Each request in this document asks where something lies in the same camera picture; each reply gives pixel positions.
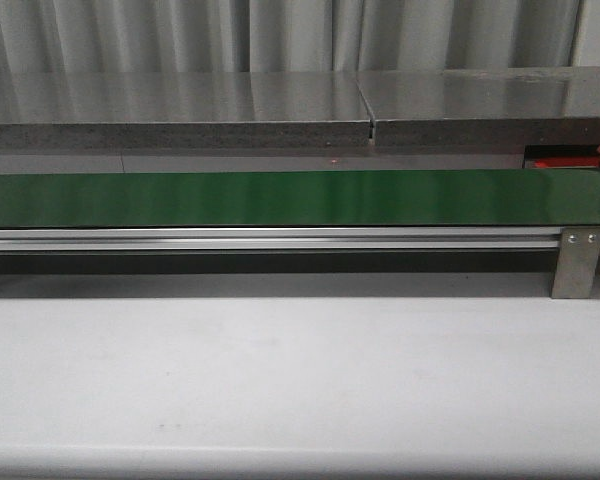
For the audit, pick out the green conveyor belt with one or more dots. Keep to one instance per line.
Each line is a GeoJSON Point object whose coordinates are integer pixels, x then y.
{"type": "Point", "coordinates": [535, 197]}

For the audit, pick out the red plastic tray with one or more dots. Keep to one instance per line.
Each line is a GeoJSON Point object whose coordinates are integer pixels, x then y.
{"type": "Point", "coordinates": [564, 162]}

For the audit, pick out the grey stone counter slab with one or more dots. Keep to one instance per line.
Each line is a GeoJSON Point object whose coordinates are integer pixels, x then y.
{"type": "Point", "coordinates": [117, 122]}
{"type": "Point", "coordinates": [473, 119]}

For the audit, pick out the steel conveyor support bracket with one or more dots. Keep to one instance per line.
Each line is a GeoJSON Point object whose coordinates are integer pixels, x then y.
{"type": "Point", "coordinates": [578, 257]}

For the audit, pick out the grey stone counter slab right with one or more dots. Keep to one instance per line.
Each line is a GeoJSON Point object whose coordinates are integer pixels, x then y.
{"type": "Point", "coordinates": [473, 119]}

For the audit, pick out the aluminium conveyor frame rail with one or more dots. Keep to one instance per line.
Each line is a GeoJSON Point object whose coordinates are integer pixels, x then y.
{"type": "Point", "coordinates": [277, 239]}

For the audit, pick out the white pleated curtain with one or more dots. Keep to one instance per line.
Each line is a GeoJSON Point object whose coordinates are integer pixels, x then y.
{"type": "Point", "coordinates": [268, 36]}

